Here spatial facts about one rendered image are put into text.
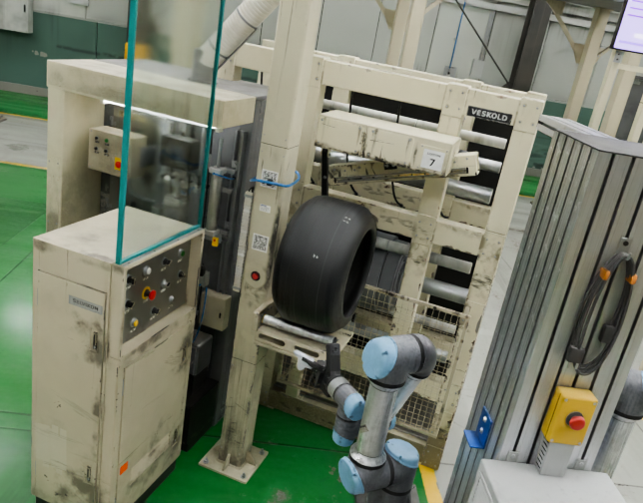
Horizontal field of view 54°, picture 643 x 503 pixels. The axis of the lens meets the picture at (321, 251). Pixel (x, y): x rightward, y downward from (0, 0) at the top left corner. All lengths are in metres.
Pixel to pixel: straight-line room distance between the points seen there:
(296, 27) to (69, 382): 1.63
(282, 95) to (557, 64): 10.26
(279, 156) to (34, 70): 10.14
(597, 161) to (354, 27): 10.42
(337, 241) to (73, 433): 1.30
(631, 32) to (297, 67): 4.13
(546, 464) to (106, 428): 1.65
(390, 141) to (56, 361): 1.61
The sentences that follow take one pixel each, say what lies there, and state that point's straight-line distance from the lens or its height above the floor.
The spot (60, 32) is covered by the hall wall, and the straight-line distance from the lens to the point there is 12.34.
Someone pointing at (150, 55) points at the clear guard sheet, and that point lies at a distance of 2.20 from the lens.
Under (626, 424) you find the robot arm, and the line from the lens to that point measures 2.17.
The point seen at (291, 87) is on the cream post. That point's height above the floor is 1.90.
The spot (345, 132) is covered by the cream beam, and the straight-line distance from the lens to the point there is 2.81.
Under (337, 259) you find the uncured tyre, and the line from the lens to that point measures 2.48.
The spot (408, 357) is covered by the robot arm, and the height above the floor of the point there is 1.33.
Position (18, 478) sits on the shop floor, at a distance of 3.36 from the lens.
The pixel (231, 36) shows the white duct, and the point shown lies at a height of 2.03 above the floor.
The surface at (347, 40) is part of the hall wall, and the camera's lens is 11.74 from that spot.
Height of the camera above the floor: 2.19
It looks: 20 degrees down
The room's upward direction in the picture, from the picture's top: 10 degrees clockwise
